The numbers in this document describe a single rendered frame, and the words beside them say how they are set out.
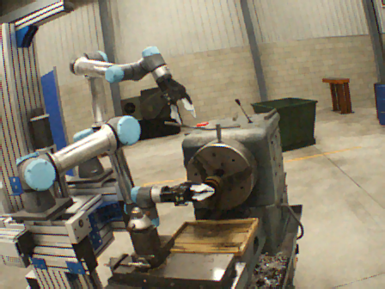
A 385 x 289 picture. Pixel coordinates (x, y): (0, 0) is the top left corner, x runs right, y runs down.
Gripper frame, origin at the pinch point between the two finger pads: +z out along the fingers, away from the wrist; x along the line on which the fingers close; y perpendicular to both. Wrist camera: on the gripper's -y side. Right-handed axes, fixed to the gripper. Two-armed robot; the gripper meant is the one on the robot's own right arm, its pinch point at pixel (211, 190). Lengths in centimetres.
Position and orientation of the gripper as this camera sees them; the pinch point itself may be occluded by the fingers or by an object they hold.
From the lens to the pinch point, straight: 140.1
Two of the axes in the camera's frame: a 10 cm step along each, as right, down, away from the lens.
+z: 9.2, -1.0, -3.9
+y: -3.6, 2.4, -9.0
